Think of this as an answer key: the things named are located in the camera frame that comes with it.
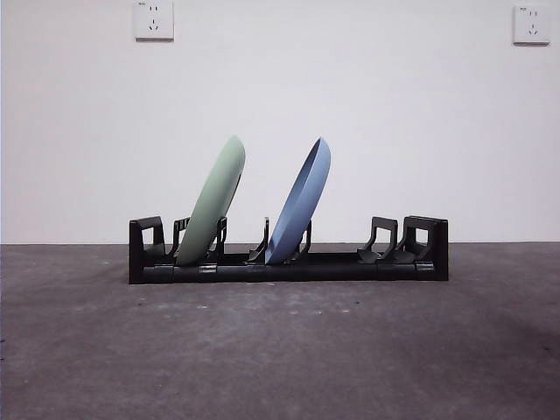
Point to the blue round plate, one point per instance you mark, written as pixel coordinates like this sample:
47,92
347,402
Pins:
302,201

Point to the white wall socket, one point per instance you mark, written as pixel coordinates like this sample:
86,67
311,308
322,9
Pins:
154,22
531,26

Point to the black plastic plate rack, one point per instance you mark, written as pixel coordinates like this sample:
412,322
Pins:
332,271

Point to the green round plate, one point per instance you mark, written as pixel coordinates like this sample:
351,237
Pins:
214,201

